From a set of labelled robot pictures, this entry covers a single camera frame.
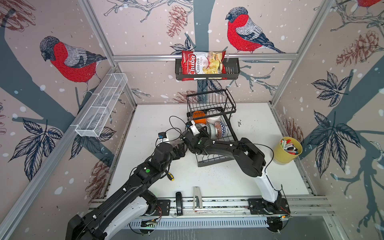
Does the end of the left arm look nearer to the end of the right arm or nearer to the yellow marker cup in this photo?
the end of the right arm

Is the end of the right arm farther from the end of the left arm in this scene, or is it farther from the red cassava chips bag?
the red cassava chips bag

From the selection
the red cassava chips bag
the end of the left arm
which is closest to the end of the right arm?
the end of the left arm
